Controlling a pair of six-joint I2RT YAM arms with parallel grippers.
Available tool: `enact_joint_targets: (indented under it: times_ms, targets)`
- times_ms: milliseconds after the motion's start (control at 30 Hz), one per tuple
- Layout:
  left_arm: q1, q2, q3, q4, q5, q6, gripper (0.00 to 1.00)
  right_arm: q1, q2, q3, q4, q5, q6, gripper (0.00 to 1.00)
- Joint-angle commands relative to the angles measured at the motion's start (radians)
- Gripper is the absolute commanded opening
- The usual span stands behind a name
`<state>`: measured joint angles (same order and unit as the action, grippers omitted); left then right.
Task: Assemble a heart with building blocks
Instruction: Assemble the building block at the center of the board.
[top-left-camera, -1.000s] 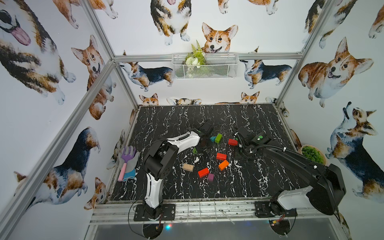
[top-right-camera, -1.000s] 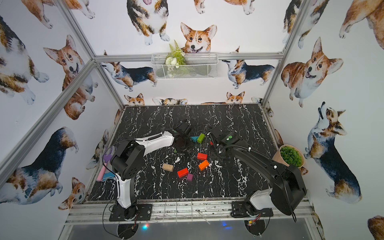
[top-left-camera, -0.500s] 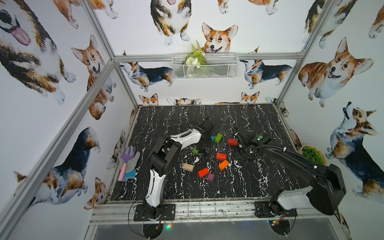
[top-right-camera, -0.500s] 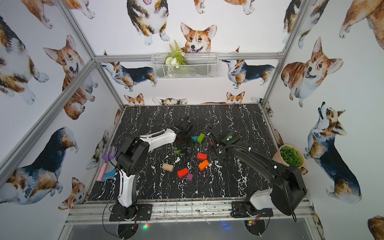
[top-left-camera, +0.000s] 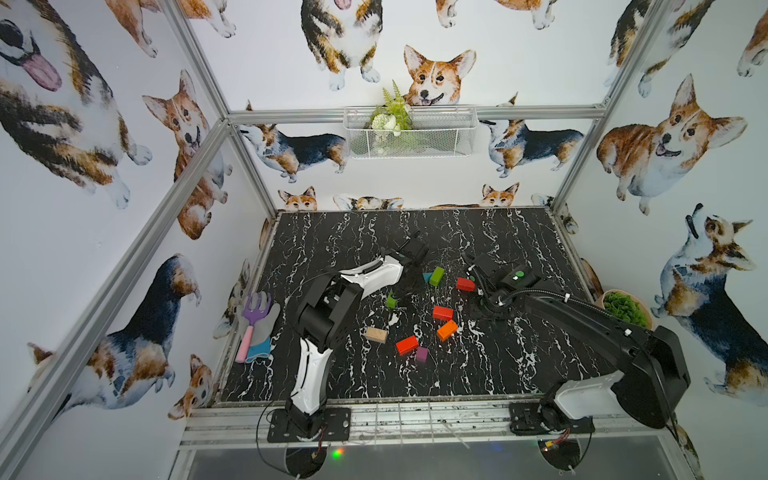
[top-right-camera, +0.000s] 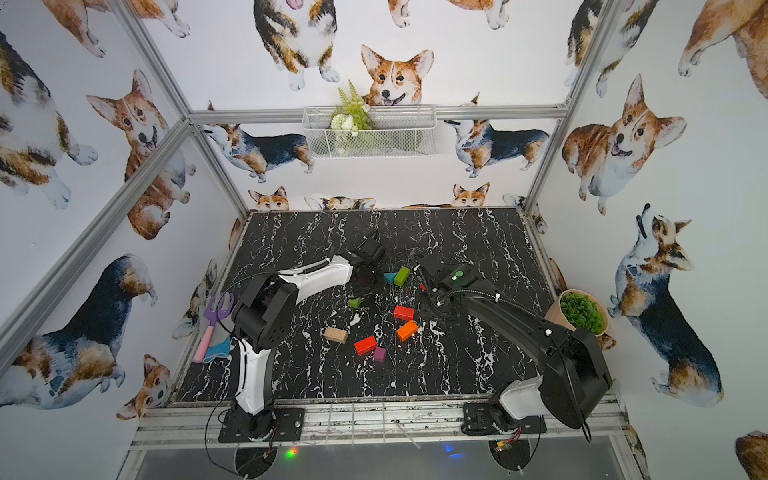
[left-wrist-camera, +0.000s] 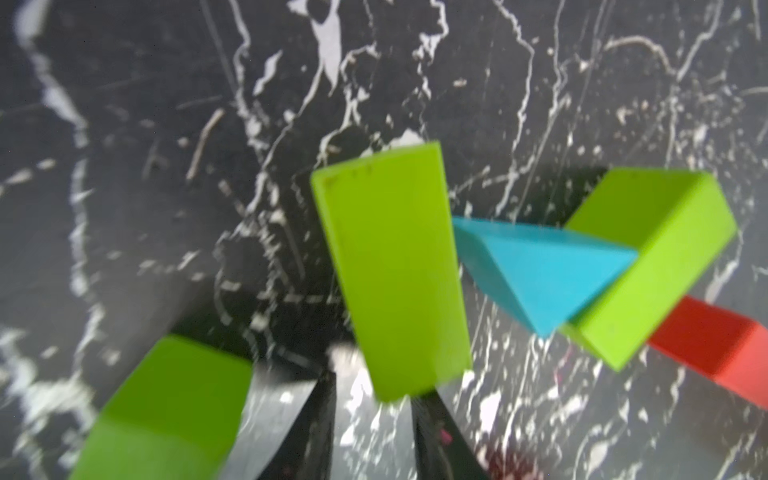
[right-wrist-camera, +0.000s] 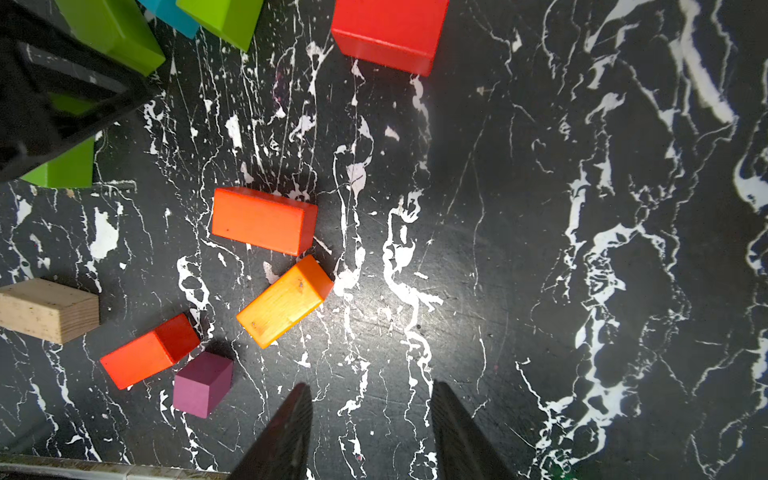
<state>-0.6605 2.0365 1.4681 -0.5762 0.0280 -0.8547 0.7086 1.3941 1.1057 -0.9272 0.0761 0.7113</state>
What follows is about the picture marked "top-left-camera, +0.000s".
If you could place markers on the orange block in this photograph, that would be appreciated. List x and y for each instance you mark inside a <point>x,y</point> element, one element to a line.
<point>447,330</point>

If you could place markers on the purple cube block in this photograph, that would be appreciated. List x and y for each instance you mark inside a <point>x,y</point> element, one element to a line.
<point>422,354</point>

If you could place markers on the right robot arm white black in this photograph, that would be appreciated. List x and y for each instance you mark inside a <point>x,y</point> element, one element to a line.
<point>649,373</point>

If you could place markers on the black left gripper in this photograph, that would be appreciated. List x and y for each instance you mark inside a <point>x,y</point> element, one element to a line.
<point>413,264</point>

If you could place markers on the purple toy rake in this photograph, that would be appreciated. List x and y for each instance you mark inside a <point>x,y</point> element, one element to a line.
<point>256,308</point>

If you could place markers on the natural wood block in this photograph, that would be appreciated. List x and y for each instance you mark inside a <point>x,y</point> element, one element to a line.
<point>376,334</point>

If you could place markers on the red block small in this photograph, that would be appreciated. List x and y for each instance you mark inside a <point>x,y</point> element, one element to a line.
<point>466,285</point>

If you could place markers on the pink pot green plant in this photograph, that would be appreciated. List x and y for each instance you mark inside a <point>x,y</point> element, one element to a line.
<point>627,308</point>

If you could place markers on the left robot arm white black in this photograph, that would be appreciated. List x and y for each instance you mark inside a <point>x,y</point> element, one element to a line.
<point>324,317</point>

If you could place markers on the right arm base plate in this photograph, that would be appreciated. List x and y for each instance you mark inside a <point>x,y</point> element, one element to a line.
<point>539,418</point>

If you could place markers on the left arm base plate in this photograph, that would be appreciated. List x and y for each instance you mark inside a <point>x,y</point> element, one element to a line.
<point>329,424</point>

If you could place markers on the artificial fern with flower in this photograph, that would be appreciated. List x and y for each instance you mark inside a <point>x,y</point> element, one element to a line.
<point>390,120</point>

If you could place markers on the green block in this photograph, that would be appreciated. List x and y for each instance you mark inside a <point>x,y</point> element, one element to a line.
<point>391,302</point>
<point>436,276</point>

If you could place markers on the red block lower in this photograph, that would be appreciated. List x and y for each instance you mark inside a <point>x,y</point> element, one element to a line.
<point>407,345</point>

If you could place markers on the white wire basket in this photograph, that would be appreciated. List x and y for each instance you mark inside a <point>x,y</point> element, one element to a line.
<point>437,132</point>

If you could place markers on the red block middle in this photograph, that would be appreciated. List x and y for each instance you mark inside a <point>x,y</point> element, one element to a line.
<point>443,314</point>

